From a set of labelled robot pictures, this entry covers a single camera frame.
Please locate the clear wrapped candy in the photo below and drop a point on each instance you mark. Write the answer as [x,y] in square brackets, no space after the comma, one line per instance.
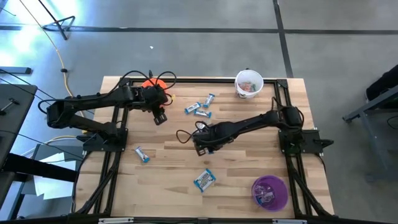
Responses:
[259,189]

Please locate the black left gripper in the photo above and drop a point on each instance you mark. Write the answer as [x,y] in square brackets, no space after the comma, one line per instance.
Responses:
[155,97]

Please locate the black tripod stand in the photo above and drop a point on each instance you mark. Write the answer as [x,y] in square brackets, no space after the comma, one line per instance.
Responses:
[56,24]

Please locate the black table beam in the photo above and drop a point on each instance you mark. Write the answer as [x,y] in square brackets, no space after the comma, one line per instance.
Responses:
[37,169]

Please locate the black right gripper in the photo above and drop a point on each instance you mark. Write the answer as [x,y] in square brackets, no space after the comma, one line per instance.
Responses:
[214,135]

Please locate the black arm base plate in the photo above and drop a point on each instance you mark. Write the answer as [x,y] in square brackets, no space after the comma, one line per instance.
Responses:
[311,141]
[99,144]

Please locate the black tool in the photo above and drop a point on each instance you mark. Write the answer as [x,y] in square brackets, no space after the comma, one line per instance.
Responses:
[9,104]

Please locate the black side table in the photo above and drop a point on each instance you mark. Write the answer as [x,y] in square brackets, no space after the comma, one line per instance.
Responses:
[15,124]

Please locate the grey metal bar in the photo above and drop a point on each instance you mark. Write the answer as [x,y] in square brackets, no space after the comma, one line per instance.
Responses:
[15,70]

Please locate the black aluminium table frame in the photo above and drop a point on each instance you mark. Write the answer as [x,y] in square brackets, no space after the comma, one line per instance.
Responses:
[217,80]

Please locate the orange plastic bucket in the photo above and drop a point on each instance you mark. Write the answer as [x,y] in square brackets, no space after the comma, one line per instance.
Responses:
[149,82]

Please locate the silver bracket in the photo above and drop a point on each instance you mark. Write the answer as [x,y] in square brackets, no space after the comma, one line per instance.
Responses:
[115,220]
[289,221]

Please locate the green gummy candy packet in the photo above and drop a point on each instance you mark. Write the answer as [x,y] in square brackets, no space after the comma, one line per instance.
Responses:
[254,88]

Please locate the white jack-o-lantern bucket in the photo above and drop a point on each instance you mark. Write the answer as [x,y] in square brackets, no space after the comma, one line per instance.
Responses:
[237,85]

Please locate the white papers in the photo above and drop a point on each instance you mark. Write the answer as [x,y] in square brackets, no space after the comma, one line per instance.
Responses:
[53,186]

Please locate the red gummy candy packet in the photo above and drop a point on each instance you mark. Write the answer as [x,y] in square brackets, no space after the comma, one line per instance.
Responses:
[245,86]

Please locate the person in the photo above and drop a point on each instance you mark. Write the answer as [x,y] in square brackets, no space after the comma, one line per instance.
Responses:
[385,82]

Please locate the purple plastic bowl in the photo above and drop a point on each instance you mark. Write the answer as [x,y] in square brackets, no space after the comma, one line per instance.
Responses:
[276,202]

